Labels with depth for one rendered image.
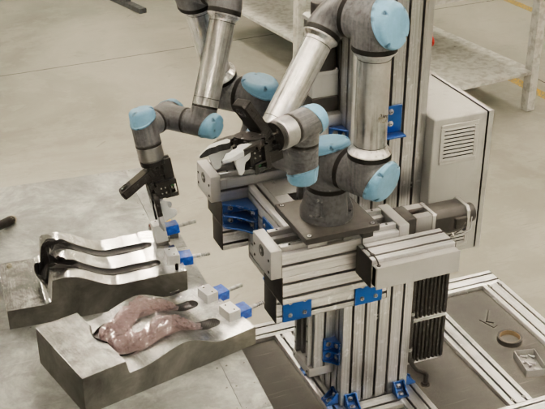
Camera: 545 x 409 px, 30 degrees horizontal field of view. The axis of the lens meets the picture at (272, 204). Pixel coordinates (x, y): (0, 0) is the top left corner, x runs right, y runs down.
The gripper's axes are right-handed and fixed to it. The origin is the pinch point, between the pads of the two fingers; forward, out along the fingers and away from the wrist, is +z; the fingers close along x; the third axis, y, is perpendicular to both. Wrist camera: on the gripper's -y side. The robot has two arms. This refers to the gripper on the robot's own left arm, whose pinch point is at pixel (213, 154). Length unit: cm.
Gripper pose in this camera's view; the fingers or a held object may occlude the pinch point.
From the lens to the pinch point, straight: 221.2
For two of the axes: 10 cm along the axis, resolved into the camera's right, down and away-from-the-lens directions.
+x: -7.4, -1.9, 6.5
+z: -6.7, 3.5, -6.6
